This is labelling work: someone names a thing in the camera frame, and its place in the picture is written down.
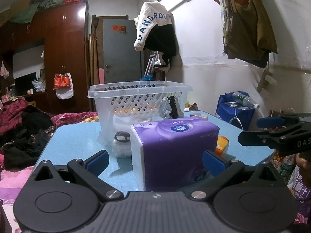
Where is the orange bottle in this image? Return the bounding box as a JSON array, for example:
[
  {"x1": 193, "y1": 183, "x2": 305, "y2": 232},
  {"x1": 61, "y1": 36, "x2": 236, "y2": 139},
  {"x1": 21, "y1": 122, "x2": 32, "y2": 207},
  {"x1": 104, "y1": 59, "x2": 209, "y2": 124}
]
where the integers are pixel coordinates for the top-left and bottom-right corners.
[{"x1": 216, "y1": 136, "x2": 229, "y2": 156}]

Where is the purple tissue pack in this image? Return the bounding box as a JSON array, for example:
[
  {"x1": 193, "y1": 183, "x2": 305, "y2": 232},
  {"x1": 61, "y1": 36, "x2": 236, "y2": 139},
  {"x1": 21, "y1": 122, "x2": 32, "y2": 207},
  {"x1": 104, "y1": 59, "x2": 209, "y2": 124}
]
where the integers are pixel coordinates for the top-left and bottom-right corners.
[{"x1": 130, "y1": 117, "x2": 219, "y2": 191}]

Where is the clear plastic laundry basket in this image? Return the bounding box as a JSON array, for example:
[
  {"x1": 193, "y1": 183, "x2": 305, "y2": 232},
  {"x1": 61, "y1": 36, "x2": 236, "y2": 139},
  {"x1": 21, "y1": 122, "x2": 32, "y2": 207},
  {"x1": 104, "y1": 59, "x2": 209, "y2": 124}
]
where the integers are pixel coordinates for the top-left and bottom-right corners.
[{"x1": 88, "y1": 81, "x2": 193, "y2": 136}]

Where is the black beaded hair accessory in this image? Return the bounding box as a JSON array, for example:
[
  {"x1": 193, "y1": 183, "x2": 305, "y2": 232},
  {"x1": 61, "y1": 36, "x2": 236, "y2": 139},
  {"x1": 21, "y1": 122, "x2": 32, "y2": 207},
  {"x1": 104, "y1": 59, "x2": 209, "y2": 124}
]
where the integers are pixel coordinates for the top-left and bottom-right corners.
[{"x1": 158, "y1": 96, "x2": 184, "y2": 119}]

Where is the clear plastic water bottle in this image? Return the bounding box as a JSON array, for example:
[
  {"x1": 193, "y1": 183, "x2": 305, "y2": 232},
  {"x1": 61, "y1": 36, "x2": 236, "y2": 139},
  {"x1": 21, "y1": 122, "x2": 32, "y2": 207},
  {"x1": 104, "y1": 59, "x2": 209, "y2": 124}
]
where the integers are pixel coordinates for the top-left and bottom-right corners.
[{"x1": 232, "y1": 91, "x2": 260, "y2": 109}]

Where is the blue shopping bag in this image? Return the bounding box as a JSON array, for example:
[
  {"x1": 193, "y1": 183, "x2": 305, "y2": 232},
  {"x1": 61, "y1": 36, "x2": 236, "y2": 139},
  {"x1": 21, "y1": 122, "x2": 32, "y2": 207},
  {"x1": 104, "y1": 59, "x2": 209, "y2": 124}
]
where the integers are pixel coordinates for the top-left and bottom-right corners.
[{"x1": 215, "y1": 93, "x2": 255, "y2": 130}]

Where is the maroon clothes pile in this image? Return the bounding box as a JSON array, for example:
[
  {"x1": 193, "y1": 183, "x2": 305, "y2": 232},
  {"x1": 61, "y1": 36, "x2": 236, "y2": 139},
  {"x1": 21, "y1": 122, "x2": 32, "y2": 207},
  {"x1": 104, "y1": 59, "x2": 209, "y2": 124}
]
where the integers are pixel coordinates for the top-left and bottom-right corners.
[{"x1": 1, "y1": 97, "x2": 54, "y2": 170}]

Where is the pink floral bedsheet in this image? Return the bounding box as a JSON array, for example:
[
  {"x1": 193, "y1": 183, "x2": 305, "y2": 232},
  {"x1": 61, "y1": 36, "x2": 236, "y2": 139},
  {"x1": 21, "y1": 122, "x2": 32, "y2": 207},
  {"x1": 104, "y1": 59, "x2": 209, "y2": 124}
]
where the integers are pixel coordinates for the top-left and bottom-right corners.
[{"x1": 1, "y1": 166, "x2": 34, "y2": 232}]

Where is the orange white hanging bag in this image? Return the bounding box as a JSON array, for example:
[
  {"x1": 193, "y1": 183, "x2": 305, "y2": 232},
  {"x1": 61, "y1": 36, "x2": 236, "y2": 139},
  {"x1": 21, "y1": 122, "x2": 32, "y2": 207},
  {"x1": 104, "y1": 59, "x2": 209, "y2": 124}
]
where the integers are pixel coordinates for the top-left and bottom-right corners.
[{"x1": 53, "y1": 73, "x2": 74, "y2": 100}]

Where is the olive hanging bag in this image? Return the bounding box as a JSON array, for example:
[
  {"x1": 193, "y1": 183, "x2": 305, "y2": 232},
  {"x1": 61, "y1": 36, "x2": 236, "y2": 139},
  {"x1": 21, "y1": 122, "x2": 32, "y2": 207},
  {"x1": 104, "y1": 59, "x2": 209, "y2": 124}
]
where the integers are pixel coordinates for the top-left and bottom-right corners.
[{"x1": 223, "y1": 0, "x2": 277, "y2": 68}]

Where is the grey metal door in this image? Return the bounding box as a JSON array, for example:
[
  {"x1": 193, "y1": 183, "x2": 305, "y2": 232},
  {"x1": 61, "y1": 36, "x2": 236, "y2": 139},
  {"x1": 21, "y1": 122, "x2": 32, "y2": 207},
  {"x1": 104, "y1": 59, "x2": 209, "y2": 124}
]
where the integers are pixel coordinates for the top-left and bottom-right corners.
[{"x1": 103, "y1": 18, "x2": 142, "y2": 83}]

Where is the dark red wooden wardrobe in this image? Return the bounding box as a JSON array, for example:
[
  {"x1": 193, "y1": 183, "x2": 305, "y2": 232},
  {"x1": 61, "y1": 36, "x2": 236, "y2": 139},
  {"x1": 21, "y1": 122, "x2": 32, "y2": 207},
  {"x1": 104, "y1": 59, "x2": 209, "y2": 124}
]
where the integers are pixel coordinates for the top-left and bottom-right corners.
[{"x1": 1, "y1": 2, "x2": 90, "y2": 114}]

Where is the white black hanging jacket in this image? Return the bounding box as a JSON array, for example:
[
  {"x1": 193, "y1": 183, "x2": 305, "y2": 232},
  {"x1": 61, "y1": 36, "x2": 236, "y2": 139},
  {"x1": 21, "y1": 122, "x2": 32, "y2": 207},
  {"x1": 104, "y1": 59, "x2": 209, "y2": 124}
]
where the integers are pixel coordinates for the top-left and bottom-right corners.
[{"x1": 134, "y1": 1, "x2": 177, "y2": 72}]

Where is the white charging cable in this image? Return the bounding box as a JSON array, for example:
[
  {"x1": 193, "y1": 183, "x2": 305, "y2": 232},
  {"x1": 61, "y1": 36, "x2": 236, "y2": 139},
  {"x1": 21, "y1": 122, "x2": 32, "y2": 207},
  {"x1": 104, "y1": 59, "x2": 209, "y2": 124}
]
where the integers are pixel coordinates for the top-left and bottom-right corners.
[{"x1": 225, "y1": 101, "x2": 245, "y2": 130}]

